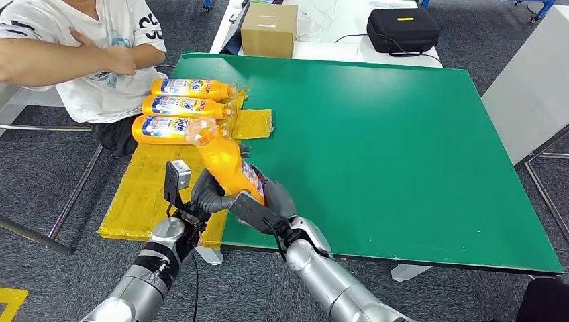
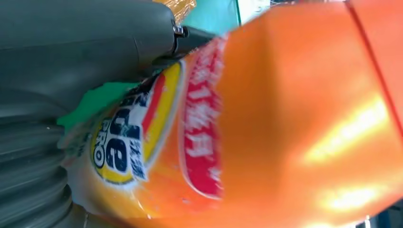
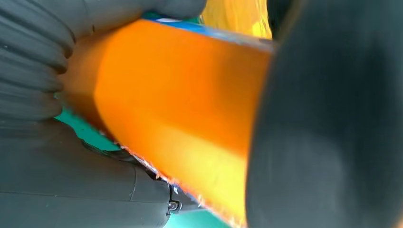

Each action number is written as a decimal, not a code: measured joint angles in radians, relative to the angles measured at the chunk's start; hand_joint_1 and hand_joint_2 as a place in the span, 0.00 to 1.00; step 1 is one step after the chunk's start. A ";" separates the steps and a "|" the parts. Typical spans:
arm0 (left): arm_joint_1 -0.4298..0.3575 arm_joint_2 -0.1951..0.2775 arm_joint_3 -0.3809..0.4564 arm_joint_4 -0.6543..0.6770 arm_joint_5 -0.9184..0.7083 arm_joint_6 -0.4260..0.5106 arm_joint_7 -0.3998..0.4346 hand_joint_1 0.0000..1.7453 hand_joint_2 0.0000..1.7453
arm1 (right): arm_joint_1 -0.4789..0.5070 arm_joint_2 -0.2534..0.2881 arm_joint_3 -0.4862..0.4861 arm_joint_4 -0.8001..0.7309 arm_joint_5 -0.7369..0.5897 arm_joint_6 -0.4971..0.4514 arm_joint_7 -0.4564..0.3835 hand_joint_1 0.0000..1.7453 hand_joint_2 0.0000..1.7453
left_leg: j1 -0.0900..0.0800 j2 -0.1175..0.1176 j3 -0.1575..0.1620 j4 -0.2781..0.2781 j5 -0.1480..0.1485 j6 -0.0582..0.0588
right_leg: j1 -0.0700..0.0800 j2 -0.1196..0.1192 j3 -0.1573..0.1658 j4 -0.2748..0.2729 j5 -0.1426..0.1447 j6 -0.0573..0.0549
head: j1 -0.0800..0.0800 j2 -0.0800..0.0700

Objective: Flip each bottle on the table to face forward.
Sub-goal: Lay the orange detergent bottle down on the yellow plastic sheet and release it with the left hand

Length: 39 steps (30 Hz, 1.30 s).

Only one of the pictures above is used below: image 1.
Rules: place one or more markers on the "person's right hand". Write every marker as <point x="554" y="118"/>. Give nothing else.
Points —
<point x="121" y="60"/>

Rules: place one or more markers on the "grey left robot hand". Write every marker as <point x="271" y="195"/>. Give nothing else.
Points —
<point x="204" y="195"/>

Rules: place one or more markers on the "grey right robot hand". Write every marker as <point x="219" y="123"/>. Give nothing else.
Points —
<point x="280" y="200"/>

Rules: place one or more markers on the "person's left hand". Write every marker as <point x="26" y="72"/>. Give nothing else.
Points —
<point x="82" y="37"/>

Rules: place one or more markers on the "orange detergent bottle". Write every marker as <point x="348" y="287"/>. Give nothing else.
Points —
<point x="155" y="129"/>
<point x="224" y="169"/>
<point x="186" y="86"/>
<point x="178" y="113"/>

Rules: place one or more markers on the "person's right forearm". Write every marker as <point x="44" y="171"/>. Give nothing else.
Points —
<point x="49" y="62"/>

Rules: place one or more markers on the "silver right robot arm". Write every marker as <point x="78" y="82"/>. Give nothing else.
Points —
<point x="329" y="280"/>

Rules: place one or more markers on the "person's left forearm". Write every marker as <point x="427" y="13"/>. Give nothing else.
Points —
<point x="149" y="55"/>

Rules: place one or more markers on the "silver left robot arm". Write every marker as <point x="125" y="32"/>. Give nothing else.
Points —
<point x="146" y="275"/>

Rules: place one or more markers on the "person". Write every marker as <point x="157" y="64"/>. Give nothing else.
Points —
<point x="102" y="93"/>

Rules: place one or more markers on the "white table foot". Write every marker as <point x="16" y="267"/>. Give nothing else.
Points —
<point x="409" y="272"/>
<point x="209" y="257"/>

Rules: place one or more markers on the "yellow taped cardboard mat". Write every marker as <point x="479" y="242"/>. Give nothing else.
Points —
<point x="142" y="195"/>

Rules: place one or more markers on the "steel side table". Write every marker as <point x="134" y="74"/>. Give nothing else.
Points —
<point x="75" y="191"/>

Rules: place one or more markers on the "brown cardboard box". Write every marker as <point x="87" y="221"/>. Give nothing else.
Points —
<point x="269" y="31"/>

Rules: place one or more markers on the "white background table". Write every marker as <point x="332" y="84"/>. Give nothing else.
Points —
<point x="338" y="26"/>

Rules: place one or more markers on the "yellow floor tape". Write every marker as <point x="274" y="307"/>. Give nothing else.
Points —
<point x="11" y="300"/>

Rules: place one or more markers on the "black object on floor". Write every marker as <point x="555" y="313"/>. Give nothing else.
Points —
<point x="542" y="302"/>

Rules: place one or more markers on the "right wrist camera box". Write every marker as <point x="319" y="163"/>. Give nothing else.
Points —
<point x="251" y="211"/>

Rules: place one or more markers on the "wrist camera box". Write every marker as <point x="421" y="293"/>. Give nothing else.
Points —
<point x="251" y="211"/>
<point x="175" y="180"/>

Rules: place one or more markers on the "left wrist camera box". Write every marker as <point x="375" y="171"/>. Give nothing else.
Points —
<point x="175" y="180"/>

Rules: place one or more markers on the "grey table with metal frame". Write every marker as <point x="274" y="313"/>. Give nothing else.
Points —
<point x="524" y="89"/>

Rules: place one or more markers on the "blue metal cart frame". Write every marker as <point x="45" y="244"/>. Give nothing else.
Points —
<point x="544" y="9"/>

